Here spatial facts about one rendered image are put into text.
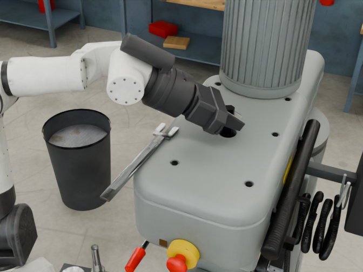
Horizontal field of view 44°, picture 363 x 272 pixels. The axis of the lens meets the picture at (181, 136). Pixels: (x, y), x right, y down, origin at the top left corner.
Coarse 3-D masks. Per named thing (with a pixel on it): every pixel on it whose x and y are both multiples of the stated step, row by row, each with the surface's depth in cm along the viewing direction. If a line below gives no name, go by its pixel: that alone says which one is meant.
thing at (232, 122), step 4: (228, 112) 89; (228, 116) 89; (232, 116) 89; (228, 120) 89; (232, 120) 90; (236, 120) 90; (240, 120) 90; (228, 124) 90; (232, 124) 90; (236, 124) 90; (240, 124) 90; (244, 124) 91; (232, 128) 91; (236, 128) 91; (240, 128) 91
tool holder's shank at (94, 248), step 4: (96, 244) 143; (92, 248) 142; (96, 248) 142; (92, 252) 142; (96, 252) 142; (92, 256) 143; (96, 256) 143; (92, 260) 145; (96, 260) 144; (96, 264) 145; (100, 264) 147; (96, 268) 146; (100, 268) 147
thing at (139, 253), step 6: (144, 240) 94; (144, 246) 92; (138, 252) 90; (144, 252) 91; (132, 258) 89; (138, 258) 89; (126, 264) 88; (132, 264) 88; (126, 270) 88; (132, 270) 88
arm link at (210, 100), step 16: (176, 80) 82; (192, 80) 84; (176, 96) 82; (192, 96) 85; (208, 96) 87; (176, 112) 84; (192, 112) 84; (208, 112) 85; (224, 112) 85; (208, 128) 85
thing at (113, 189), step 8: (160, 128) 93; (176, 128) 93; (160, 136) 91; (168, 136) 91; (152, 144) 88; (144, 152) 86; (152, 152) 87; (136, 160) 84; (144, 160) 84; (128, 168) 82; (136, 168) 82; (120, 176) 80; (128, 176) 80; (112, 184) 79; (120, 184) 79; (104, 192) 77; (112, 192) 77
